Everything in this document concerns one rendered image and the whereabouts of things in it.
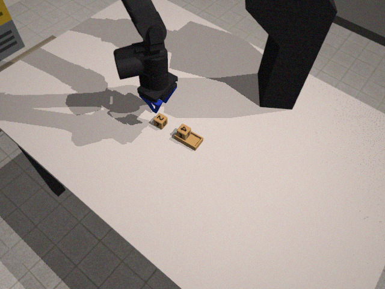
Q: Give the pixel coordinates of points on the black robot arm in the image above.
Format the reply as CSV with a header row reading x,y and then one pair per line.
x,y
149,55

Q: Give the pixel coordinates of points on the brown wooden tray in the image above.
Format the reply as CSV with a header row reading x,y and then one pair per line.
x,y
193,141

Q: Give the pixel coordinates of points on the brown cube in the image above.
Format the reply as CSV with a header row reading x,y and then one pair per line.
x,y
160,121
183,131

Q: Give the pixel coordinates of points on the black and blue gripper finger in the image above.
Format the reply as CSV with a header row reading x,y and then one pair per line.
x,y
156,104
167,98

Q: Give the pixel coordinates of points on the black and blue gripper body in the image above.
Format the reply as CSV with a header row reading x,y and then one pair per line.
x,y
161,87

